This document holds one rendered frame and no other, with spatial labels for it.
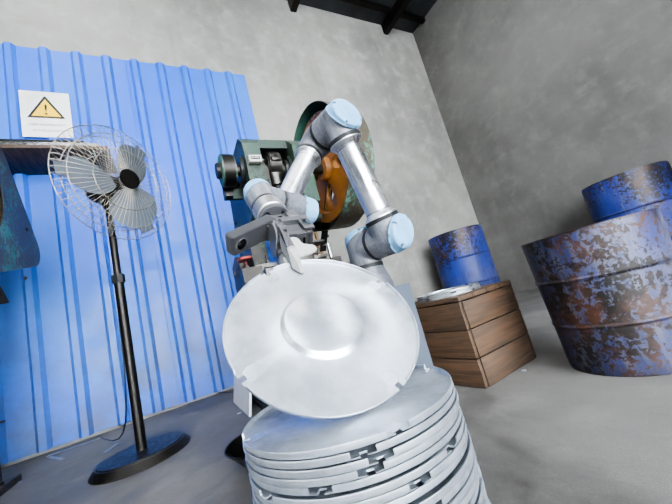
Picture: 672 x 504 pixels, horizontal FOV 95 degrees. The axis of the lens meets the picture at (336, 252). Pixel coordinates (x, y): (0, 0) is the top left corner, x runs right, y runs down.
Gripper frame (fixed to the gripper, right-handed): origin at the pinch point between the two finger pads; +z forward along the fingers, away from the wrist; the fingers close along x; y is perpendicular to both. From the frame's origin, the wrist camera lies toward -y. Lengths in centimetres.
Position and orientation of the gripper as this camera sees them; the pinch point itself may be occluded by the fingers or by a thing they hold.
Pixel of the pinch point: (295, 271)
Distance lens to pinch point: 56.0
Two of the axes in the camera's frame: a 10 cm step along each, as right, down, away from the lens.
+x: -1.3, 8.2, 5.6
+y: 8.9, -1.6, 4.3
